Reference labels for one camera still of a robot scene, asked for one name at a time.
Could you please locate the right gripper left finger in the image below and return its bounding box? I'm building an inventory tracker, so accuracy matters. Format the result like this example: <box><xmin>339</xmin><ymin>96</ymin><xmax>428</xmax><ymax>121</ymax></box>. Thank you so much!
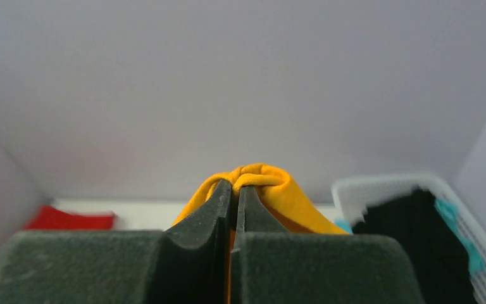
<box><xmin>0</xmin><ymin>180</ymin><xmax>232</xmax><ymax>303</ymax></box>

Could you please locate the yellow t shirt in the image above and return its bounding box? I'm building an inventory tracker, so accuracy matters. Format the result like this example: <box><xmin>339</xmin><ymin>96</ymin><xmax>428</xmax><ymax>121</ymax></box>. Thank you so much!
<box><xmin>171</xmin><ymin>162</ymin><xmax>349</xmax><ymax>304</ymax></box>

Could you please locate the black t shirt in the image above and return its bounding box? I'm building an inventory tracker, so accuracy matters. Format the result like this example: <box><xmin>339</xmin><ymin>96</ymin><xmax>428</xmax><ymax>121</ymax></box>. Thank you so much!
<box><xmin>352</xmin><ymin>188</ymin><xmax>477</xmax><ymax>303</ymax></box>

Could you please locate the white plastic basket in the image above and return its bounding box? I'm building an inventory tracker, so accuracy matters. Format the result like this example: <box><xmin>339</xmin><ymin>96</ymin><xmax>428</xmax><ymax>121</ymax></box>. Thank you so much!
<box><xmin>332</xmin><ymin>174</ymin><xmax>486</xmax><ymax>303</ymax></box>

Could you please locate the teal t shirt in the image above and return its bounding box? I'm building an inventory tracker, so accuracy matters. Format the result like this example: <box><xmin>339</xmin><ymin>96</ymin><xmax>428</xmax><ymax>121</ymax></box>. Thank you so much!
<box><xmin>335</xmin><ymin>192</ymin><xmax>485</xmax><ymax>279</ymax></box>

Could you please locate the folded red t shirt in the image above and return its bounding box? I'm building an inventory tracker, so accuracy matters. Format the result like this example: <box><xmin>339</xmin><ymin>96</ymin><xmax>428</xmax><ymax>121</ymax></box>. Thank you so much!
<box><xmin>23</xmin><ymin>205</ymin><xmax>117</xmax><ymax>231</ymax></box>

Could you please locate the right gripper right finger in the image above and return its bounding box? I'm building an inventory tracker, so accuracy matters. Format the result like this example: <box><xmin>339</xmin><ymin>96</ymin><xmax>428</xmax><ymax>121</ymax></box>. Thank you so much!
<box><xmin>230</xmin><ymin>186</ymin><xmax>423</xmax><ymax>304</ymax></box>

